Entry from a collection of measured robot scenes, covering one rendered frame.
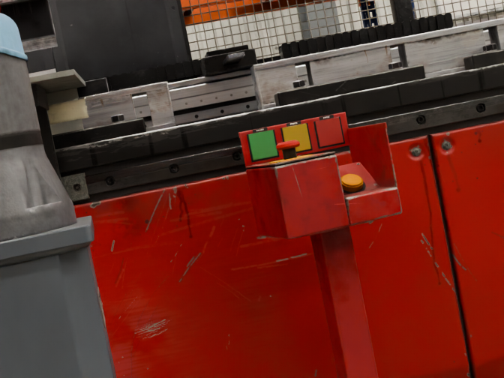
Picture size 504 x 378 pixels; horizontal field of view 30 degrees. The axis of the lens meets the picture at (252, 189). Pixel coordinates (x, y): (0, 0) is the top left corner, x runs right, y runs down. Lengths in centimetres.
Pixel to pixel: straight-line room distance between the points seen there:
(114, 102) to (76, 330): 103
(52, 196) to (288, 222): 59
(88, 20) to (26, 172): 154
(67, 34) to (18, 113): 152
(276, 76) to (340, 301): 56
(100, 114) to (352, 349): 70
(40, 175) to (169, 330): 90
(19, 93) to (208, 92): 124
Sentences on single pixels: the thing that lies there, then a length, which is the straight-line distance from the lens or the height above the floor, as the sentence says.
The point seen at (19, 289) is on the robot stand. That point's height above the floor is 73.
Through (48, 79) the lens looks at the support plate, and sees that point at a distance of 166.
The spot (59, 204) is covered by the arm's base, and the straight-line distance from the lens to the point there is 94.
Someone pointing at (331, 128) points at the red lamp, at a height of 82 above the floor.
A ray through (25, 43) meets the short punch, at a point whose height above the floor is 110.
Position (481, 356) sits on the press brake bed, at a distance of 192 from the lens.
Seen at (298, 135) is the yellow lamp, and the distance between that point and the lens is 163.
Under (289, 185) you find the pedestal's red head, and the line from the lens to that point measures 146.
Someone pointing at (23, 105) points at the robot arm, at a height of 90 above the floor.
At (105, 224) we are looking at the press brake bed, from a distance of 178.
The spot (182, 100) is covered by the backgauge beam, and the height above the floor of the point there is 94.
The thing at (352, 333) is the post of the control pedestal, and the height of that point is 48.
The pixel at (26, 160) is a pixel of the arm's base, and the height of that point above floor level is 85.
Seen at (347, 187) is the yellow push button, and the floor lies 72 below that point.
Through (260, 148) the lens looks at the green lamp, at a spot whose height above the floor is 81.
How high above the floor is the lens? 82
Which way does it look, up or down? 3 degrees down
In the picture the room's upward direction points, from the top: 11 degrees counter-clockwise
